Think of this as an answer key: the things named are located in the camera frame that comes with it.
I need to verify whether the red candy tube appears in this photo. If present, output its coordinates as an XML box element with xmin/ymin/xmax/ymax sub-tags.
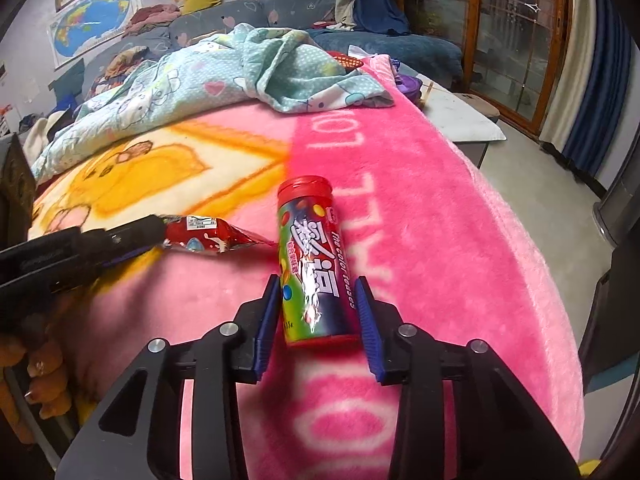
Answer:
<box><xmin>278</xmin><ymin>176</ymin><xmax>359</xmax><ymax>346</ymax></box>

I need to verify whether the white coffee table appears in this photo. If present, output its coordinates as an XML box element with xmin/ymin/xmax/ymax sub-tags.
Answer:
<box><xmin>416</xmin><ymin>74</ymin><xmax>506</xmax><ymax>168</ymax></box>

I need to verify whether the tv cabinet counter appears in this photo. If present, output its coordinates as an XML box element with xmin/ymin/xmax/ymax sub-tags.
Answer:
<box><xmin>578</xmin><ymin>238</ymin><xmax>639</xmax><ymax>392</ymax></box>

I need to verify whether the pile of clothes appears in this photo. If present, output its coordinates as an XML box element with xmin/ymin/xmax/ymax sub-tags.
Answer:
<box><xmin>87</xmin><ymin>46</ymin><xmax>154</xmax><ymax>99</ymax></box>

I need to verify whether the blue round footstool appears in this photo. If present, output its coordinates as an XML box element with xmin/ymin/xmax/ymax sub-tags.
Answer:
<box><xmin>456</xmin><ymin>93</ymin><xmax>500</xmax><ymax>122</ymax></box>

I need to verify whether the blue curtain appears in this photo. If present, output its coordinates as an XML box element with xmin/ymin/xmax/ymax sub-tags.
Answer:
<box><xmin>334</xmin><ymin>0</ymin><xmax>410</xmax><ymax>36</ymax></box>
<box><xmin>539</xmin><ymin>0</ymin><xmax>634</xmax><ymax>177</ymax></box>

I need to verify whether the world map poster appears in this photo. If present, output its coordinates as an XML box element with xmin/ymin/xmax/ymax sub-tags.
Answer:
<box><xmin>48</xmin><ymin>0</ymin><xmax>136</xmax><ymax>68</ymax></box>

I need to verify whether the left blue curtain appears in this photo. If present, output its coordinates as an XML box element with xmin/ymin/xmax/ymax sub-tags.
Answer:
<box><xmin>334</xmin><ymin>0</ymin><xmax>410</xmax><ymax>36</ymax></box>

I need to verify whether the right blue curtain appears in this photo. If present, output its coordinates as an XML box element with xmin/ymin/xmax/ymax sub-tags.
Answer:
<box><xmin>539</xmin><ymin>0</ymin><xmax>634</xmax><ymax>177</ymax></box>

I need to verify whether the blue fabric sofa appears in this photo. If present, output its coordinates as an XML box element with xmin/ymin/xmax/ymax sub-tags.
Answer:
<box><xmin>49</xmin><ymin>0</ymin><xmax>464</xmax><ymax>101</ymax></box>

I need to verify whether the red snack wrapper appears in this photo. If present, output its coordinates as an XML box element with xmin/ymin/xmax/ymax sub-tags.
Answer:
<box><xmin>160</xmin><ymin>214</ymin><xmax>277</xmax><ymax>255</ymax></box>

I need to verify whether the yellow rimmed black trash bin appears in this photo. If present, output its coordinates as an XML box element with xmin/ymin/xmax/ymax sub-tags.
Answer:
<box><xmin>578</xmin><ymin>460</ymin><xmax>601</xmax><ymax>479</ymax></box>

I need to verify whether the pink cartoon fleece blanket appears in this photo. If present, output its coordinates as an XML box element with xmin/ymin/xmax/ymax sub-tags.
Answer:
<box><xmin>27</xmin><ymin>52</ymin><xmax>586</xmax><ymax>480</ymax></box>

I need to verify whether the light blue printed quilt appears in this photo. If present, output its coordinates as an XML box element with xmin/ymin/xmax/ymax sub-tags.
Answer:
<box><xmin>30</xmin><ymin>23</ymin><xmax>394</xmax><ymax>183</ymax></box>

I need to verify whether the wooden glass sliding door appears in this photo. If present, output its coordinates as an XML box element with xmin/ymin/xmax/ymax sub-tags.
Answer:
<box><xmin>396</xmin><ymin>0</ymin><xmax>570</xmax><ymax>138</ymax></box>

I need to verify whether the purple plastic item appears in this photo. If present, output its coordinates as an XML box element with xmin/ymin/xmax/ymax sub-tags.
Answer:
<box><xmin>395</xmin><ymin>73</ymin><xmax>423</xmax><ymax>105</ymax></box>

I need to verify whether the left hand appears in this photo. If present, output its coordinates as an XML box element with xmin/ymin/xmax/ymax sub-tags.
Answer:
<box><xmin>1</xmin><ymin>288</ymin><xmax>96</xmax><ymax>445</ymax></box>

